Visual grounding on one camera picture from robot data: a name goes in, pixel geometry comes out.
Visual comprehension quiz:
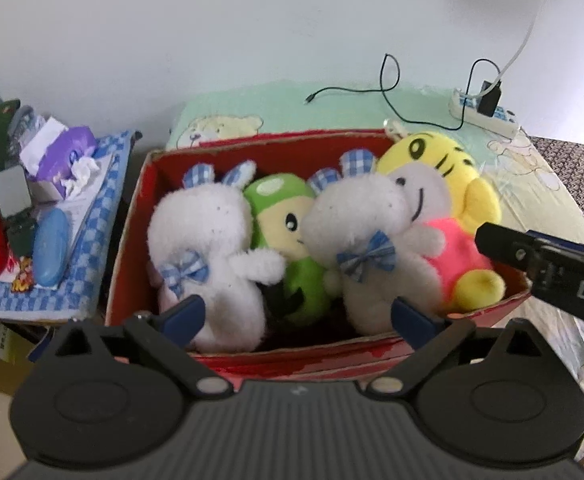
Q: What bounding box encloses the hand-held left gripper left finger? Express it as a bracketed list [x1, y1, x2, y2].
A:
[47, 294, 235, 402]

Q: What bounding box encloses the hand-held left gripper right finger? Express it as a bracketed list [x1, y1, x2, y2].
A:
[367, 296, 548, 402]

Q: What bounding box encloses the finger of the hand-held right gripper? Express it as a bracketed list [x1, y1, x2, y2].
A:
[524, 228, 584, 264]
[474, 221, 538, 279]

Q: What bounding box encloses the yellow tiger plush toy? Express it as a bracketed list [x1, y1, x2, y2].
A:
[376, 131, 507, 314]

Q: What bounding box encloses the red cardboard box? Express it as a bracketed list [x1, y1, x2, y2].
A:
[104, 129, 533, 382]

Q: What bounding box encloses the white bunny plush toy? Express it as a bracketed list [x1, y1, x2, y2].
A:
[301, 149, 447, 337]
[146, 159, 285, 354]

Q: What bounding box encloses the green mushroom plush toy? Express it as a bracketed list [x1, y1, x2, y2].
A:
[244, 173, 333, 327]

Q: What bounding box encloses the brown patterned blanket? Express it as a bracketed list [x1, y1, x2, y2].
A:
[528, 134, 584, 252]

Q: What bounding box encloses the blue checkered cloth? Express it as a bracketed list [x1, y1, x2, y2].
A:
[0, 129, 136, 319]

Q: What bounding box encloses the white power strip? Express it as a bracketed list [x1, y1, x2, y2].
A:
[448, 88, 520, 137]

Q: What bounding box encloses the black charger plug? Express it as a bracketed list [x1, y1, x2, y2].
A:
[476, 79, 504, 117]

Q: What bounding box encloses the blue glasses case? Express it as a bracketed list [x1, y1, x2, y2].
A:
[32, 208, 71, 289]

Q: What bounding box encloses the brown cardboard box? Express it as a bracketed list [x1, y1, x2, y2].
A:
[0, 312, 49, 397]

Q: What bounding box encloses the purple tissue pack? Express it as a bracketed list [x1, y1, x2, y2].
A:
[19, 114, 98, 199]

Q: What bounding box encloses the grey rectangular device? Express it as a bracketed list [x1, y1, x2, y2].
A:
[0, 164, 28, 217]

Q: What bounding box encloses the white power cord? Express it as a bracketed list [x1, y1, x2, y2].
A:
[464, 0, 552, 99]

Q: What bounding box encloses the black charging cable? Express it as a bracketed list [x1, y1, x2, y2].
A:
[305, 52, 503, 134]

